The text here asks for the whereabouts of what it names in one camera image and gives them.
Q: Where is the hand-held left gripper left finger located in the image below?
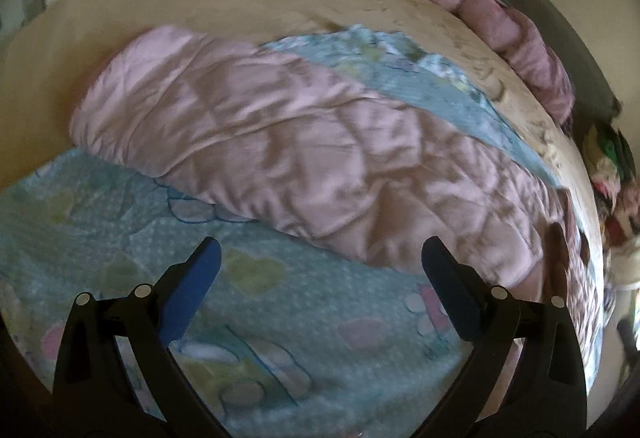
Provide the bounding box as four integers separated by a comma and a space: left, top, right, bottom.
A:
51, 237, 236, 438

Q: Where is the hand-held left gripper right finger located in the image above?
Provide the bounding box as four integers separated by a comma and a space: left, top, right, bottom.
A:
415, 236, 587, 438

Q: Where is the pink quilted comforter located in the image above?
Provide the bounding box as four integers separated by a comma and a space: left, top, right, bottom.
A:
70, 25, 576, 291

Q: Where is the pile of folded clothes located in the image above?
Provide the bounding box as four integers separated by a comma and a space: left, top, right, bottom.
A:
582, 123, 640, 291

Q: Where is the light blue printed blanket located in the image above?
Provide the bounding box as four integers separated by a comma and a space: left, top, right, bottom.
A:
0, 24, 601, 438

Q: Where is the crumpled pink duvet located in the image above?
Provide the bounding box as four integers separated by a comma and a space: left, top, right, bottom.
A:
350, 0, 576, 126

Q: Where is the grey headboard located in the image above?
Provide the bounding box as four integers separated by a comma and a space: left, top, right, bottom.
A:
480, 0, 628, 123

